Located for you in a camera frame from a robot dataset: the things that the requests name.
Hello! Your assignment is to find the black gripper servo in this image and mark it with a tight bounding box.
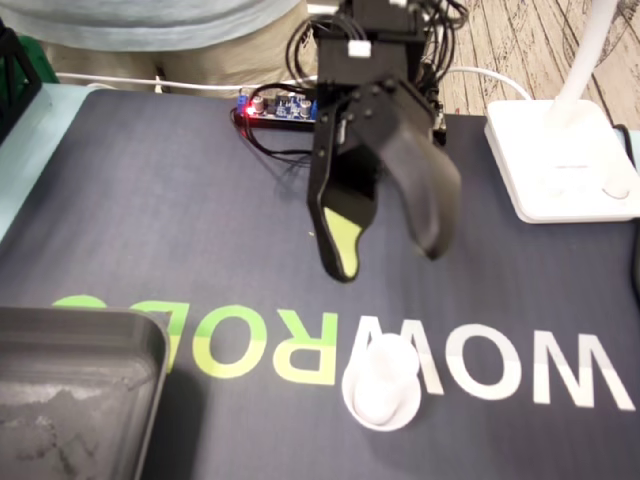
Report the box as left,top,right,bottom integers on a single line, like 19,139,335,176
306,78,462,285

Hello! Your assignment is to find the blue circuit board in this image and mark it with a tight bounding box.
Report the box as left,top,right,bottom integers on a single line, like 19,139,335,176
234,88,321,133

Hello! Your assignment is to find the white desk lamp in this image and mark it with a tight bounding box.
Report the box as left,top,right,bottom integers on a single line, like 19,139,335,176
483,0,640,225

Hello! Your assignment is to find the short white plastic cup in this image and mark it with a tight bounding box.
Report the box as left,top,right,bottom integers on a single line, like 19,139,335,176
342,372,420,431

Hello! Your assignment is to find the dark WOWROBO printed mat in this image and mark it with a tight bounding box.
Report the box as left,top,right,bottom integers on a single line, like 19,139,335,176
0,89,640,480

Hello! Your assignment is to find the person in grey shirt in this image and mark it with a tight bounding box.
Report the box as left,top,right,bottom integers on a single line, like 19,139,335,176
0,0,321,99

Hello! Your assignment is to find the green box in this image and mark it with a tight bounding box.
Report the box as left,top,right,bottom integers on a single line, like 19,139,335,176
14,34,59,86

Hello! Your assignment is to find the dark grey metal tray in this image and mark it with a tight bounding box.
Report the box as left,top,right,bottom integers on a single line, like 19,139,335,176
0,304,171,480

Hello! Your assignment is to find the black truss stand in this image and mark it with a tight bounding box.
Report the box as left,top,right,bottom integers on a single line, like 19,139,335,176
0,19,44,146

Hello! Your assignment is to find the black robot wire bundle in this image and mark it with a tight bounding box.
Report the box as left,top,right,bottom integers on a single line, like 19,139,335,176
239,0,471,161

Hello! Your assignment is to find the white power cable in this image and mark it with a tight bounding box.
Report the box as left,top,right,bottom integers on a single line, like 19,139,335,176
54,65,532,101

